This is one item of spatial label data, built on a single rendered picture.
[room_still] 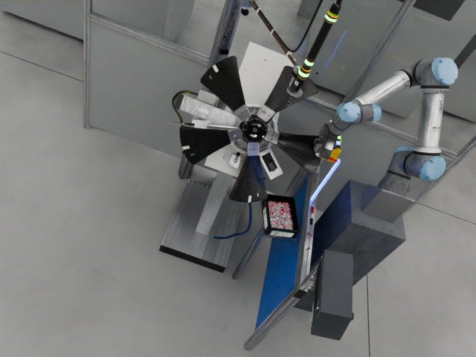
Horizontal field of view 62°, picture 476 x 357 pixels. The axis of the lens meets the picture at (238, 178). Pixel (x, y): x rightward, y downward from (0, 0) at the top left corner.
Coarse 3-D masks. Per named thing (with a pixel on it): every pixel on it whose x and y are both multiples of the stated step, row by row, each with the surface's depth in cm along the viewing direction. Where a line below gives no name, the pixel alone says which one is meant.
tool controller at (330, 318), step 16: (336, 256) 148; (352, 256) 149; (320, 272) 147; (336, 272) 144; (352, 272) 144; (320, 288) 141; (336, 288) 139; (352, 288) 140; (320, 304) 135; (336, 304) 135; (352, 304) 136; (320, 320) 137; (336, 320) 135; (336, 336) 143
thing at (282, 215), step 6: (270, 204) 208; (276, 204) 209; (282, 204) 210; (288, 204) 212; (270, 210) 205; (282, 210) 208; (288, 210) 208; (270, 216) 203; (282, 216) 205; (288, 216) 206; (270, 222) 200; (282, 222) 202; (288, 222) 204; (282, 228) 200; (288, 228) 201
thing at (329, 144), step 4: (328, 132) 175; (328, 136) 174; (332, 136) 174; (324, 140) 176; (328, 140) 174; (332, 140) 174; (324, 144) 174; (328, 144) 174; (332, 144) 174; (324, 148) 174; (328, 148) 174; (332, 148) 174; (320, 152) 175; (324, 152) 174; (328, 152) 174; (320, 156) 174; (324, 156) 174; (328, 156) 174
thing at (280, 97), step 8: (288, 72) 191; (280, 80) 192; (288, 80) 190; (280, 88) 190; (304, 88) 185; (312, 88) 185; (272, 96) 191; (280, 96) 188; (288, 96) 186; (304, 96) 184; (264, 104) 192; (272, 104) 189; (280, 104) 186
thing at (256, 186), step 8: (248, 160) 189; (256, 160) 194; (248, 168) 190; (256, 168) 194; (240, 176) 188; (248, 176) 190; (256, 176) 195; (240, 184) 189; (248, 184) 191; (256, 184) 195; (264, 184) 199; (232, 192) 188; (240, 192) 190; (248, 192) 192; (264, 192) 199; (240, 200) 191; (256, 200) 196
